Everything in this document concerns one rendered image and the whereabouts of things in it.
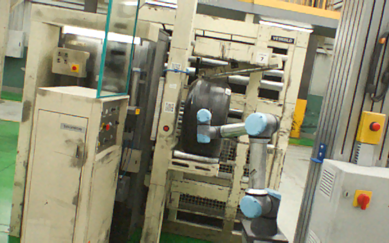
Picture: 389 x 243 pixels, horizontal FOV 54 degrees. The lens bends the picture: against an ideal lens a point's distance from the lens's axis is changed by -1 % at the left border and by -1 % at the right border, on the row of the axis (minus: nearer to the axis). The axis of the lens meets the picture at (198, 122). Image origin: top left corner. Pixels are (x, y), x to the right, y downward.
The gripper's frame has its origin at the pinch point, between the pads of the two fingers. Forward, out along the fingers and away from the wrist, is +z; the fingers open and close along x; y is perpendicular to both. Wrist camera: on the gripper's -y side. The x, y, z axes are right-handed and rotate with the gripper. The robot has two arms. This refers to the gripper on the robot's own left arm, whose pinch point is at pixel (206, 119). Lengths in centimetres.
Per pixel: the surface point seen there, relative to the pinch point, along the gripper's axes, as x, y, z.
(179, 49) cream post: 31, 46, 23
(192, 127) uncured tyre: 9.0, -7.2, 9.2
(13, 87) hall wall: 642, -16, 850
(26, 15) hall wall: 635, 198, 834
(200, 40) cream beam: 19, 60, 48
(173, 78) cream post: 31.2, 24.8, 25.8
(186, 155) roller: 11.3, -28.3, 24.1
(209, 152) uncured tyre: -4.9, -22.4, 19.8
